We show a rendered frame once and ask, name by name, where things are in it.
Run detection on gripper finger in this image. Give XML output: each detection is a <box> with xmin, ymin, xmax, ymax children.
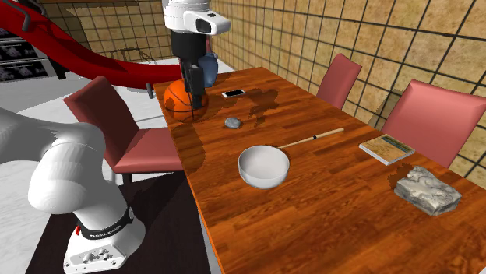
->
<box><xmin>188</xmin><ymin>65</ymin><xmax>205</xmax><ymax>111</ymax></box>
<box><xmin>180</xmin><ymin>60</ymin><xmax>191</xmax><ymax>94</ymax></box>

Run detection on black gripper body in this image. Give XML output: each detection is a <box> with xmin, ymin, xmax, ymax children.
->
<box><xmin>170</xmin><ymin>30</ymin><xmax>208</xmax><ymax>70</ymax></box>

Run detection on blue vase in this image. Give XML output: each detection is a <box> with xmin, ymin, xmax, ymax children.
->
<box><xmin>197</xmin><ymin>52</ymin><xmax>220</xmax><ymax>89</ymax></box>

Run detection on orange basketball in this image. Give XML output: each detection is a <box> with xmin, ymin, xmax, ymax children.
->
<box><xmin>163</xmin><ymin>79</ymin><xmax>210</xmax><ymax>124</ymax></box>

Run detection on red chair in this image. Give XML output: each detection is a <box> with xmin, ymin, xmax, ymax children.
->
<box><xmin>62</xmin><ymin>75</ymin><xmax>186</xmax><ymax>186</ymax></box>
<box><xmin>380</xmin><ymin>79</ymin><xmax>486</xmax><ymax>170</ymax></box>
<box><xmin>315</xmin><ymin>53</ymin><xmax>363</xmax><ymax>111</ymax></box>

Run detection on white bowl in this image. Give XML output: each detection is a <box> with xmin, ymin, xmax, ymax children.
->
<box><xmin>237</xmin><ymin>145</ymin><xmax>291</xmax><ymax>190</ymax></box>

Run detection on red curved slide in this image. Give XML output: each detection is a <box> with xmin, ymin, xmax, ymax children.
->
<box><xmin>0</xmin><ymin>0</ymin><xmax>182</xmax><ymax>100</ymax></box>

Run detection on wooden stick with black band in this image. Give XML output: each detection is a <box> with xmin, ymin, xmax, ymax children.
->
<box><xmin>278</xmin><ymin>127</ymin><xmax>346</xmax><ymax>150</ymax></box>

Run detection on dark robot stand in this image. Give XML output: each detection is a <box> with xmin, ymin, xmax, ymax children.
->
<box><xmin>25</xmin><ymin>172</ymin><xmax>212</xmax><ymax>274</ymax></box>

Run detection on wooden table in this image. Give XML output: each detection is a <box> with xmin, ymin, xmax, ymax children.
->
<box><xmin>152</xmin><ymin>67</ymin><xmax>486</xmax><ymax>274</ymax></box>

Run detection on book with tan cover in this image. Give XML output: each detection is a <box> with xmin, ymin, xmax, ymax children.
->
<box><xmin>358</xmin><ymin>133</ymin><xmax>416</xmax><ymax>167</ymax></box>

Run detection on grey marble block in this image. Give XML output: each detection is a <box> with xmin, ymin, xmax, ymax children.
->
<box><xmin>393</xmin><ymin>165</ymin><xmax>463</xmax><ymax>217</ymax></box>

